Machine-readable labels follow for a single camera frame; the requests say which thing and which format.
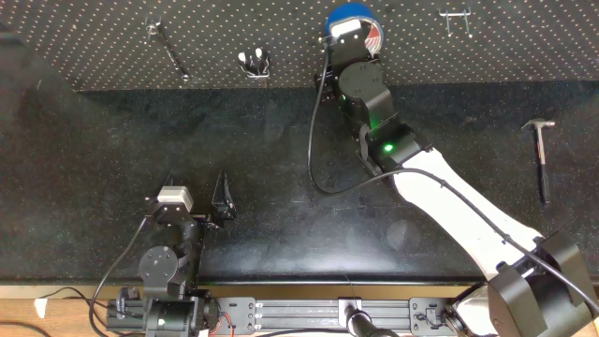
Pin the white sticker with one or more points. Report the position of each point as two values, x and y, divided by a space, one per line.
41 306

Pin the hammer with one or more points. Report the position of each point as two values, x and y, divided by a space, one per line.
541 154

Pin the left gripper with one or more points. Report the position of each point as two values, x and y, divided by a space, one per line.
178 216

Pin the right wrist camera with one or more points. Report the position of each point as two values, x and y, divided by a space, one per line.
345 29

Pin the mounting rail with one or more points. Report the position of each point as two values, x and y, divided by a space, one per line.
299 313

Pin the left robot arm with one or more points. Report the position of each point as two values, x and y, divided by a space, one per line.
159 267

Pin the wrench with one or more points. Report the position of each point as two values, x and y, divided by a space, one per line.
170 55

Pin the black and white pliers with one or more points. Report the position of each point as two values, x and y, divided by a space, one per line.
255 65

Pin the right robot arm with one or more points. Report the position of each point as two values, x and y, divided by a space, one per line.
458 206

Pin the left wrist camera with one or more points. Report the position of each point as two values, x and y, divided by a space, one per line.
175 194

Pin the roll of blue tape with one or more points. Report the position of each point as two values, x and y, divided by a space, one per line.
346 10

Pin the black pegboard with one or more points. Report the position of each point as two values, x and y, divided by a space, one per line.
515 47

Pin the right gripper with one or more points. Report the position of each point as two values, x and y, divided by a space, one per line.
353 47

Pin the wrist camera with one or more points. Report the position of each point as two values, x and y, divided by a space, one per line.
175 194
345 29

